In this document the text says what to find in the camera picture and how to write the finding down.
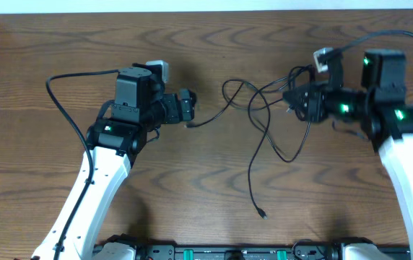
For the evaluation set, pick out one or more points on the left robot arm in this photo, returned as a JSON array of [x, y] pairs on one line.
[[111, 146]]

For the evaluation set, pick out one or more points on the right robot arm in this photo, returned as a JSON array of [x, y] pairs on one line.
[[381, 109]]

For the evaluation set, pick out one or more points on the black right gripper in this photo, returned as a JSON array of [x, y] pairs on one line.
[[308, 104]]

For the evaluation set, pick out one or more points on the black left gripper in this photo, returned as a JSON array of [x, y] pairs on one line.
[[185, 104]]

